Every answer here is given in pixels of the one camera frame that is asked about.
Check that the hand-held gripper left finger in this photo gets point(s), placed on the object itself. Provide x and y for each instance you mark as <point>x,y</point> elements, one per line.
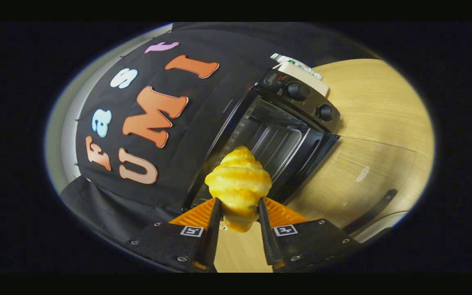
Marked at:
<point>213,241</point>

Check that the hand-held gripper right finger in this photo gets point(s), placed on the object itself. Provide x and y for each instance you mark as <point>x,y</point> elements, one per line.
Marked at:
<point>266,241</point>

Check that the golden croissant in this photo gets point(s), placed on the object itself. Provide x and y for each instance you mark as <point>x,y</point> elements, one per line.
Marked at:
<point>238,184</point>

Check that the black toaster oven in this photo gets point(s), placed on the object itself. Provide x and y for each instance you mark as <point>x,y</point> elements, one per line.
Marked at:
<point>301,102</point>

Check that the white plate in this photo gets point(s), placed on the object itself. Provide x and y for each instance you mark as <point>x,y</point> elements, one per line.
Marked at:
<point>383,225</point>

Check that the white boxy appliance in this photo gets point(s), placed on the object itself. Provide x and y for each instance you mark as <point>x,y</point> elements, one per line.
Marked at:
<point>307,80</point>

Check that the small white bottle green label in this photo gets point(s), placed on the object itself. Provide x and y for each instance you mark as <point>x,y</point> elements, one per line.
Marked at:
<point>297,64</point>

